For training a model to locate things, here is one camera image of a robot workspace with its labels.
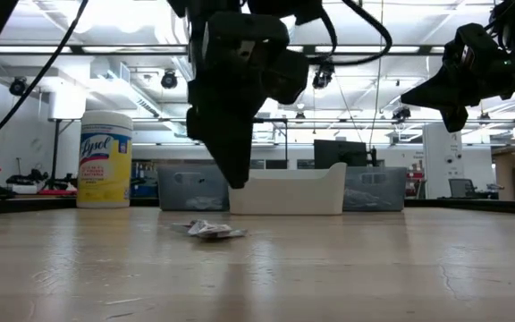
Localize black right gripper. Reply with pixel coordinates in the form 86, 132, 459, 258
400, 44, 515, 134

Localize black overhead rig beam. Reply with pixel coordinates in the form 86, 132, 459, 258
0, 43, 455, 57

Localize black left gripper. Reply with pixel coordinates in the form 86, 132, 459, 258
185, 11, 291, 191

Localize white rectangular ceiling duct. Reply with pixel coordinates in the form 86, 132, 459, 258
88, 60, 194, 140

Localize translucent grey plastic bin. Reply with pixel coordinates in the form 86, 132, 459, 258
157, 165, 231, 212
342, 165, 408, 213

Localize white pillar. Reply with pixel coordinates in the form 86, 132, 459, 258
421, 122, 465, 200

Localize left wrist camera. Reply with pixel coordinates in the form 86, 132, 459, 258
264, 48, 311, 106

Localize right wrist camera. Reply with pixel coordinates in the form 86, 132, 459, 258
443, 22, 505, 75

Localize crumpled grey-white packet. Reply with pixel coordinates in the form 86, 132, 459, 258
172, 218, 249, 241

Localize blue storage shelf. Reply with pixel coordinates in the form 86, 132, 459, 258
130, 160, 162, 199

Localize black monitor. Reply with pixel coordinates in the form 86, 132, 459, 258
313, 139, 369, 171

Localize white light panel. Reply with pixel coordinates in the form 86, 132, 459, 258
47, 84, 88, 123

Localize white plastic bin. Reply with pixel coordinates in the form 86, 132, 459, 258
226, 161, 348, 216

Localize black light stand pole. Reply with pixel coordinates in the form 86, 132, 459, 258
51, 119, 63, 191

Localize background black robot arms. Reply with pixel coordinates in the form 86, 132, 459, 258
5, 168, 79, 197

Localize dark office chair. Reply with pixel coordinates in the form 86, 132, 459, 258
447, 177, 479, 200

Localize black ceiling spotlight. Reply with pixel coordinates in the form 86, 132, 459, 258
159, 69, 180, 91
311, 62, 336, 90
391, 105, 413, 122
8, 77, 30, 98

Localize yellow Lysol wipes canister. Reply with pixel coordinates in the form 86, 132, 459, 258
76, 110, 134, 210

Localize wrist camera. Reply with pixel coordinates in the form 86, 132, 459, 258
264, 48, 311, 106
443, 22, 505, 75

